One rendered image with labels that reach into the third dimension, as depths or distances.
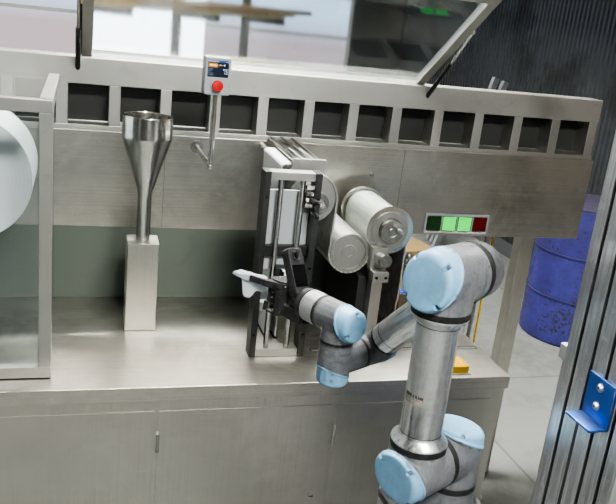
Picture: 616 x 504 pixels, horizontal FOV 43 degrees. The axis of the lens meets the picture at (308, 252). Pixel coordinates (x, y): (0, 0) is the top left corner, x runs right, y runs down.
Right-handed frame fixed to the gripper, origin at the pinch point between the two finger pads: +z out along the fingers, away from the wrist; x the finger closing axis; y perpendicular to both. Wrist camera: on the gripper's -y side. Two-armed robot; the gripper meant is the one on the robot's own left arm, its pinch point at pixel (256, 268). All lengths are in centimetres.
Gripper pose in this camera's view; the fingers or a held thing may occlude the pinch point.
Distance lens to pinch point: 191.9
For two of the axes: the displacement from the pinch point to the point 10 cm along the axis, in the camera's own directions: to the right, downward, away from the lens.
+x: 7.1, 0.0, 7.0
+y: -2.1, 9.6, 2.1
